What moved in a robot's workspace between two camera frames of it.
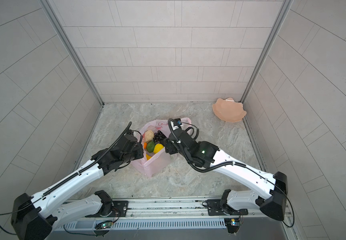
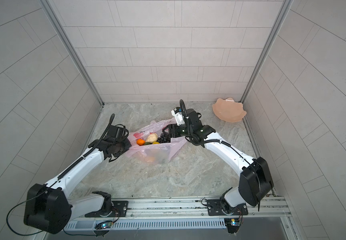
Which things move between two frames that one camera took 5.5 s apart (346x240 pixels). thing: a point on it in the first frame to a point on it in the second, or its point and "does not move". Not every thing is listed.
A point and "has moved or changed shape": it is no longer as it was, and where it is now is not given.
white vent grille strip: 213,223 does not move
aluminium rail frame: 273,210 does not move
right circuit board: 232,224 does not move
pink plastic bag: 159,160 has moved or changed shape
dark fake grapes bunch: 158,136 has moved or changed shape
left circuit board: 105,224 does not move
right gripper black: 168,144 to 171,130
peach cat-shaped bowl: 228,110 does not move
